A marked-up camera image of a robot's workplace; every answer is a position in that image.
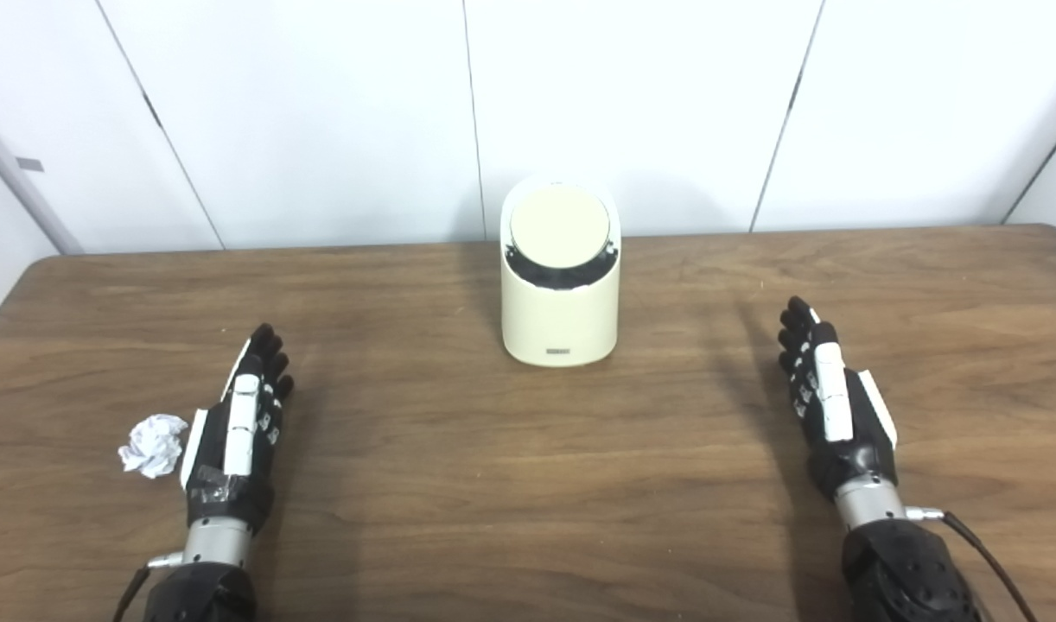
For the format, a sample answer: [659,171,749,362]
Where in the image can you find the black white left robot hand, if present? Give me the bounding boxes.
[180,324,295,532]

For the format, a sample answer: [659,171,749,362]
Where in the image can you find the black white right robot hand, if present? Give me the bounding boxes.
[777,296,899,502]

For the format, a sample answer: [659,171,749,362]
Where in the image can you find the gray wall corner strip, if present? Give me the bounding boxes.
[0,108,84,256]

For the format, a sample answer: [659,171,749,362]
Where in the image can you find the cream round bin lid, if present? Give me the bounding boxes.
[509,186,612,269]

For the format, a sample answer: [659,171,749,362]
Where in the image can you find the white paper ball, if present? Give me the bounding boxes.
[118,414,189,479]

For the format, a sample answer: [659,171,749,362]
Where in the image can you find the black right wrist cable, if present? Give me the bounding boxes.
[907,507,1039,622]

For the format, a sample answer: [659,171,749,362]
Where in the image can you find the cream-colored bin body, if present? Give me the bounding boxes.
[500,173,622,368]

